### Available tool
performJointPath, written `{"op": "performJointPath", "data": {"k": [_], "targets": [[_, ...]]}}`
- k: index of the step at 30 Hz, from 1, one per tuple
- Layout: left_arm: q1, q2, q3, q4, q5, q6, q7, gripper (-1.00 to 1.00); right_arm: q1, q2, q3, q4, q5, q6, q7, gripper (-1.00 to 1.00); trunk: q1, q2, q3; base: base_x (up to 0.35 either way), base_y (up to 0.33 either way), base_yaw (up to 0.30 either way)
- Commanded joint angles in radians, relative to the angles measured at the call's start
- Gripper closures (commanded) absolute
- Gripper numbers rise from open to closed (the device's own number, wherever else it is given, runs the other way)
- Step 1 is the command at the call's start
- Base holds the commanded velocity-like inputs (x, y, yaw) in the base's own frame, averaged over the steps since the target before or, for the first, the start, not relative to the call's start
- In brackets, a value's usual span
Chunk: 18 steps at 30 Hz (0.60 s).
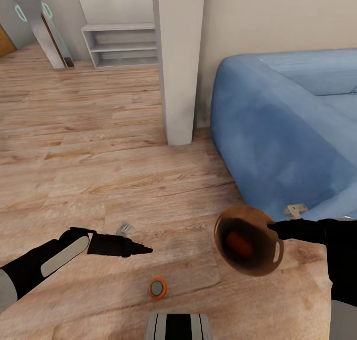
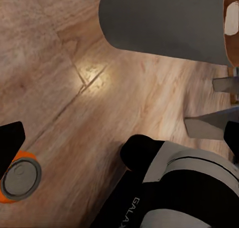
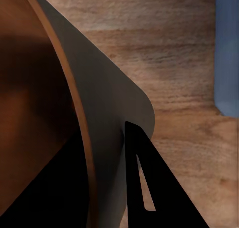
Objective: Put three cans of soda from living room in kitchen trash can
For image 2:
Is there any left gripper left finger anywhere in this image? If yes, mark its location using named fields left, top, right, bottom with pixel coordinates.
left=0, top=122, right=25, bottom=180

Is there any trash can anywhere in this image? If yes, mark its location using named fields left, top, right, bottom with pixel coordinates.
left=99, top=0, right=239, bottom=67

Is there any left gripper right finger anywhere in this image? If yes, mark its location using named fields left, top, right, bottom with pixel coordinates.
left=224, top=121, right=239, bottom=160

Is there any can of soda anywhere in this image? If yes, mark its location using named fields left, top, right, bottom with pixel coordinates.
left=0, top=150, right=42, bottom=204

